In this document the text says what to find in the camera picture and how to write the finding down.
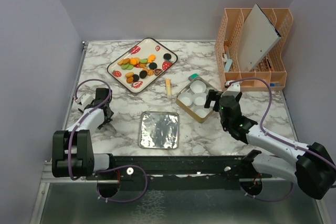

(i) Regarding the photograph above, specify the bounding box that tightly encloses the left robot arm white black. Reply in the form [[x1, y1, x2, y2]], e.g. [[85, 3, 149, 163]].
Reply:
[[51, 88, 116, 180]]

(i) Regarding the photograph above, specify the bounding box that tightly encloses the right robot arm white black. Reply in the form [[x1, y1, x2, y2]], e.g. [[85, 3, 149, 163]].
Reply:
[[204, 90, 335, 199]]

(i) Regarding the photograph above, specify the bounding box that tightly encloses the white paper cup centre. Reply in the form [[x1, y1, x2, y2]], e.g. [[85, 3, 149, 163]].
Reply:
[[193, 93, 207, 106]]

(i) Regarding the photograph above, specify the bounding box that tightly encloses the white paper cup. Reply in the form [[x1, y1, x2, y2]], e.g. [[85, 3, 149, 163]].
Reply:
[[190, 80, 206, 93], [193, 93, 207, 106], [195, 108, 210, 118], [177, 92, 193, 107]]

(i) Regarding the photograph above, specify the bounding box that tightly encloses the white paper cup top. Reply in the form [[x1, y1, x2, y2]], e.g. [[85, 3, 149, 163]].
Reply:
[[190, 80, 206, 93]]

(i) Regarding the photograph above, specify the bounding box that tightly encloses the white paper cup bottom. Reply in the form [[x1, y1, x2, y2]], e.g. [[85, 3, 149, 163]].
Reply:
[[195, 108, 210, 118]]

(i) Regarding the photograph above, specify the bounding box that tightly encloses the gold cookie tin box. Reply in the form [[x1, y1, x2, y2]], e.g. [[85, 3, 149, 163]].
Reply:
[[175, 76, 218, 123]]

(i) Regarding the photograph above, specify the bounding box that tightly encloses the white paper cup left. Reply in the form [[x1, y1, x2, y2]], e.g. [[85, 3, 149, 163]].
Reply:
[[177, 92, 193, 107]]

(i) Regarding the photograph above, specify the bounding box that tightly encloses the green grey eraser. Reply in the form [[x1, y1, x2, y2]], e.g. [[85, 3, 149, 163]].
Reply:
[[188, 73, 198, 81]]

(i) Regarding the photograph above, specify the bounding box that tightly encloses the tan sandwich cookie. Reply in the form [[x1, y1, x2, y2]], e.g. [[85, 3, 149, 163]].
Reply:
[[125, 72, 134, 78]]

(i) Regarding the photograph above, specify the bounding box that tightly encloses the light blue eraser in organizer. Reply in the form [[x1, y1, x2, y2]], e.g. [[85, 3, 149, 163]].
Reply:
[[224, 59, 233, 72]]

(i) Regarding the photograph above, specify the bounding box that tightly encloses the black sandwich cookie bottom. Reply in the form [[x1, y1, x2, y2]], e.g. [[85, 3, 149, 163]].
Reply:
[[133, 74, 140, 82]]

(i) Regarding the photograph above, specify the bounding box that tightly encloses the black sandwich cookie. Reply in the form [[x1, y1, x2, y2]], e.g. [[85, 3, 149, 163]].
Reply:
[[133, 74, 140, 82], [163, 53, 171, 60], [139, 70, 148, 79], [149, 62, 158, 70]]

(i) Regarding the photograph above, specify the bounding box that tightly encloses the strawberry pattern white tray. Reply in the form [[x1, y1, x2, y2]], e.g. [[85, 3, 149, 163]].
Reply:
[[107, 38, 178, 94]]

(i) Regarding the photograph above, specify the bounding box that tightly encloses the black sandwich cookie lower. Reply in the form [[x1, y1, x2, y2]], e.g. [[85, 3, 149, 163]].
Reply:
[[139, 70, 148, 79]]

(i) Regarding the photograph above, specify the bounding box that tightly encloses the yellow glue stick tube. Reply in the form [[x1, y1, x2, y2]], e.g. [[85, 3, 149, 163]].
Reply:
[[165, 79, 172, 99]]

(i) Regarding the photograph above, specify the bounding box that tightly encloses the peach plastic desk organizer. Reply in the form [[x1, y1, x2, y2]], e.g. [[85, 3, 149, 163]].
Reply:
[[215, 5, 293, 91]]

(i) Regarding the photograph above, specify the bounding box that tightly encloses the yellow swirl butter cookie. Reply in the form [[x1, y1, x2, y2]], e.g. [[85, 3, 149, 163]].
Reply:
[[148, 69, 154, 76]]

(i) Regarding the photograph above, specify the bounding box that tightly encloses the black sandwich cookie middle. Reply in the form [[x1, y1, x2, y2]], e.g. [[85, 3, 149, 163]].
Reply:
[[149, 62, 158, 70]]

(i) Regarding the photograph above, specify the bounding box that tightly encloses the heart chocolate cookie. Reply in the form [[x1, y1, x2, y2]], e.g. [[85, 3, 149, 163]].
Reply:
[[154, 68, 163, 76]]

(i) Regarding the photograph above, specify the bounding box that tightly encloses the black sandwich cookie far right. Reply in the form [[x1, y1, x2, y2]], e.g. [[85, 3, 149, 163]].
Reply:
[[163, 53, 171, 60]]

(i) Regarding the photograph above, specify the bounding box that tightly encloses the orange cookie top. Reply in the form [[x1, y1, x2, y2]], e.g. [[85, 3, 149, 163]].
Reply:
[[148, 55, 156, 63]]

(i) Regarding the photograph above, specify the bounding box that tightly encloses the silver tin lid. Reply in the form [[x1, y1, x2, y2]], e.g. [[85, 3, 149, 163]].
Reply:
[[138, 111, 180, 150]]

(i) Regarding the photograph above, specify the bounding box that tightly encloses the white grey notebook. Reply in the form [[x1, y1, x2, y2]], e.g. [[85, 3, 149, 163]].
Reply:
[[237, 4, 281, 72]]

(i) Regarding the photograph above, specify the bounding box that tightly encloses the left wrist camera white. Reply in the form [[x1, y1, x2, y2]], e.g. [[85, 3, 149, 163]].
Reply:
[[75, 94, 94, 107]]

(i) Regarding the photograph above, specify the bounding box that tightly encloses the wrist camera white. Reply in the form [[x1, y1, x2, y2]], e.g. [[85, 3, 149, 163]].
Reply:
[[225, 80, 240, 93], [75, 94, 94, 107]]

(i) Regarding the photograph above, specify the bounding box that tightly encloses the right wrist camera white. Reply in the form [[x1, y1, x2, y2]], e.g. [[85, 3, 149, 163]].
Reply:
[[225, 80, 240, 93]]

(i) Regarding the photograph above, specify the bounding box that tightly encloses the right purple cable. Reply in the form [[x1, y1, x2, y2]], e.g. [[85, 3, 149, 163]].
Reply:
[[230, 77, 336, 202]]

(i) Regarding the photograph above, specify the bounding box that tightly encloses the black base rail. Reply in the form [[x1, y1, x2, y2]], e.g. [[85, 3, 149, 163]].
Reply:
[[86, 149, 274, 191]]

